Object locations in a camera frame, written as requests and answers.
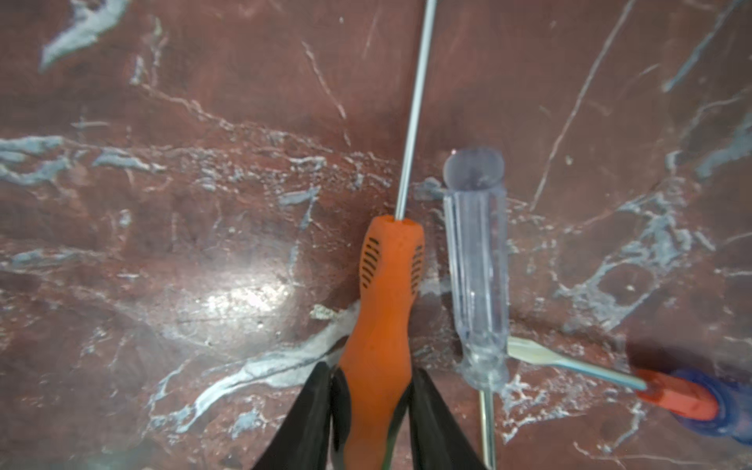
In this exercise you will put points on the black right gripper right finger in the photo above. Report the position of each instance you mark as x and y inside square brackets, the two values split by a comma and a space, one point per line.
[437, 441]

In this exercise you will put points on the clear-handled small screwdriver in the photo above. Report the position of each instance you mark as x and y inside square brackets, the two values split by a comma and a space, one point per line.
[475, 221]

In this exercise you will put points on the small red-blue precision screwdriver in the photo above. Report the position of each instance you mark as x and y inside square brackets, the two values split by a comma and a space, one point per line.
[702, 403]

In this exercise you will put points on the orange precision screwdriver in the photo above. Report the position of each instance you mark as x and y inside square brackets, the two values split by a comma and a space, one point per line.
[372, 379]

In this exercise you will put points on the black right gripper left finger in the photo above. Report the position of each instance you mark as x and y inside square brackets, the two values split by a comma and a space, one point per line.
[302, 440]

